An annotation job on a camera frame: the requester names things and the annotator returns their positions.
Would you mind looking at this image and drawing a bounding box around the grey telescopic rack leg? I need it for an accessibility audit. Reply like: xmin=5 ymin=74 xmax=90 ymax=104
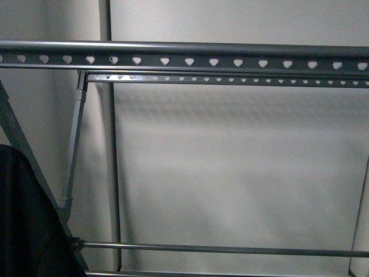
xmin=59 ymin=70 xmax=88 ymax=222

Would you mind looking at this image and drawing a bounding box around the grey lower rack crossbar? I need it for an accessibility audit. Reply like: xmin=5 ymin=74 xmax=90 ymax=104
xmin=70 ymin=237 xmax=368 ymax=259

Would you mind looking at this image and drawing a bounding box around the grey bottom rack bar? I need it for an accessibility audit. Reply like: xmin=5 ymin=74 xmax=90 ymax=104
xmin=85 ymin=269 xmax=354 ymax=277

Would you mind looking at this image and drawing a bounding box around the grey diagonal rack leg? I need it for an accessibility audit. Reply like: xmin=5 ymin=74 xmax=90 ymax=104
xmin=1 ymin=84 xmax=88 ymax=270

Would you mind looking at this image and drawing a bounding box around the black garment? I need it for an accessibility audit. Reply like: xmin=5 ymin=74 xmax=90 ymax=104
xmin=1 ymin=145 xmax=85 ymax=276

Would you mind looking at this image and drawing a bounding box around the grey perforated rear rack rail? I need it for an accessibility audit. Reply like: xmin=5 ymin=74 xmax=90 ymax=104
xmin=86 ymin=73 xmax=368 ymax=89

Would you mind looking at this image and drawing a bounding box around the grey perforated rack rail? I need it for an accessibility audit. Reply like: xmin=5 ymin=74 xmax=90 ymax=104
xmin=1 ymin=40 xmax=368 ymax=77
xmin=86 ymin=73 xmax=368 ymax=89

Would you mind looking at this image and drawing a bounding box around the grey perforated front rack rail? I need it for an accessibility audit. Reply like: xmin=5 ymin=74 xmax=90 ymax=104
xmin=1 ymin=40 xmax=368 ymax=77

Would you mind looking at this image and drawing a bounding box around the grey vertical wall pipe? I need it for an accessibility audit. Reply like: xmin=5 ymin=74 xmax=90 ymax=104
xmin=98 ymin=0 xmax=122 ymax=272

